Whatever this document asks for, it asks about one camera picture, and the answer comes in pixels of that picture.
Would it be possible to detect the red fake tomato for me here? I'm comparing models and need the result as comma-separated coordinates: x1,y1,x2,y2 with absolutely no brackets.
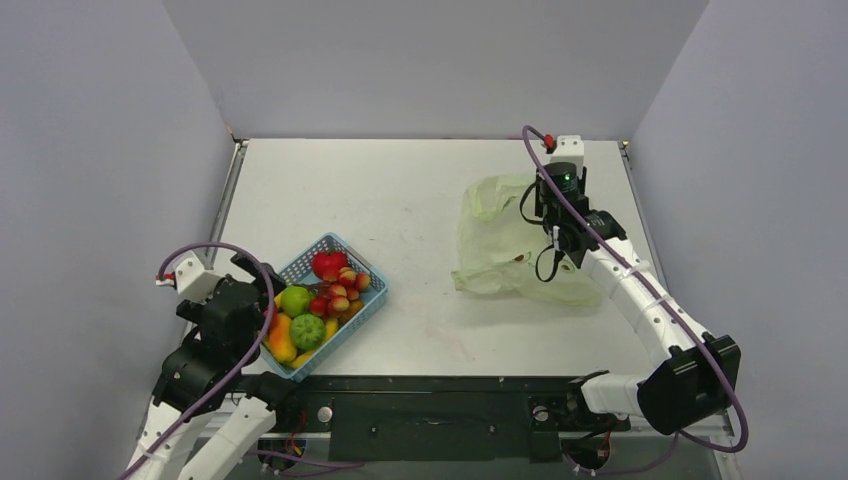
311,251,349,282

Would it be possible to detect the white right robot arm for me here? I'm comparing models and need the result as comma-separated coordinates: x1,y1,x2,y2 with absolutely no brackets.
535,162,741,435

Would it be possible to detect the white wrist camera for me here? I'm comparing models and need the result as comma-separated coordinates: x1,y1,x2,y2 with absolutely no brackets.
155,251,223,304
548,135,585,177

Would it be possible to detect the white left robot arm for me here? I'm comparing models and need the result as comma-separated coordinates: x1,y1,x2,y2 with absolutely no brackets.
121,245,299,479

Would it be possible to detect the red fake fruit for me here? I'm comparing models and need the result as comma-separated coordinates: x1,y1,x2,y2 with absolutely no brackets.
307,267,371,320

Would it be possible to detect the light green plastic bag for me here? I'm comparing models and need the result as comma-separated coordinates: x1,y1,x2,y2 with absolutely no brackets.
451,173,602,307

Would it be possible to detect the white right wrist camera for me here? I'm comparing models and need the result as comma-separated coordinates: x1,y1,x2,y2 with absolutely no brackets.
548,135,585,177

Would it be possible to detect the yellow fake banana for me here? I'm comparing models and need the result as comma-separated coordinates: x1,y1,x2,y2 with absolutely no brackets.
288,318,339,369

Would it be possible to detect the orange fake mango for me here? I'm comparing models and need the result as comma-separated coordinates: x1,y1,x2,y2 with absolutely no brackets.
264,313,298,364

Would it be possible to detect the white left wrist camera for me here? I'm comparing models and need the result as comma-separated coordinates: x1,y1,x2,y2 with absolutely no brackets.
155,251,223,304

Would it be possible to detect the light blue perforated basket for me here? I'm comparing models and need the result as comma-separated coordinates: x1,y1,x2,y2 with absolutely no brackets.
254,232,390,384

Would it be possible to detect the brown fake kiwi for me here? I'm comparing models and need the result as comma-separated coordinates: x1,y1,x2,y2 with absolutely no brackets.
339,299,365,326

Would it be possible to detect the green fake lime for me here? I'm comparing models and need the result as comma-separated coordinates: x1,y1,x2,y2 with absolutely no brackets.
275,285,313,318
289,314,326,350

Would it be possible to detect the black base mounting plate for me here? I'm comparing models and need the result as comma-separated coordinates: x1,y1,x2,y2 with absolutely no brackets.
254,375,642,466

